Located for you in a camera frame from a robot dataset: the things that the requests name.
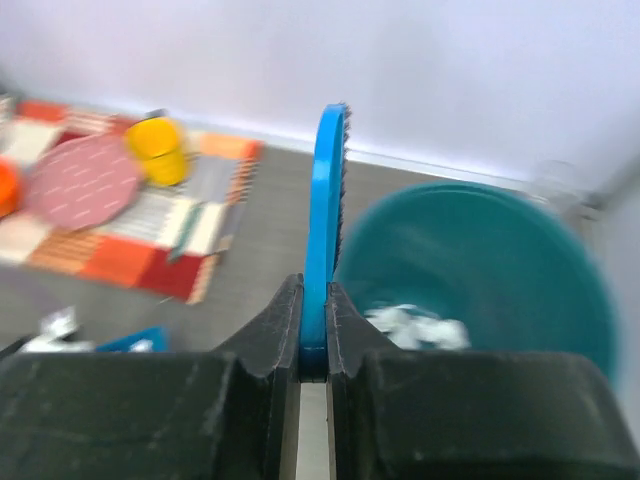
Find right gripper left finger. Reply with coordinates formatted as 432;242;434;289
1;274;303;479

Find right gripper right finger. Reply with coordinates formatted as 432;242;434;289
326;284;639;479

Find large paper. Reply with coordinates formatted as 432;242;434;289
364;304;471;350

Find blue dustpan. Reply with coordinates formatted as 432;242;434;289
95;326;169;353

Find teal plastic bin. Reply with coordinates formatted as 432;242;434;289
334;182;619;380

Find blue hand brush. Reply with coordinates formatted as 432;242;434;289
299;102;351;382

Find colourful striped placemat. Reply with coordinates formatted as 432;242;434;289
1;98;263;304

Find pink dotted plate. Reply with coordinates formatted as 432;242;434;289
25;135;143;230

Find clear glass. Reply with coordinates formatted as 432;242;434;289
525;160;584;215

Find yellow cup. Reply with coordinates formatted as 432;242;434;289
125;116;190;187

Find orange bowl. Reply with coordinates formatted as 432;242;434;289
0;157;22;218

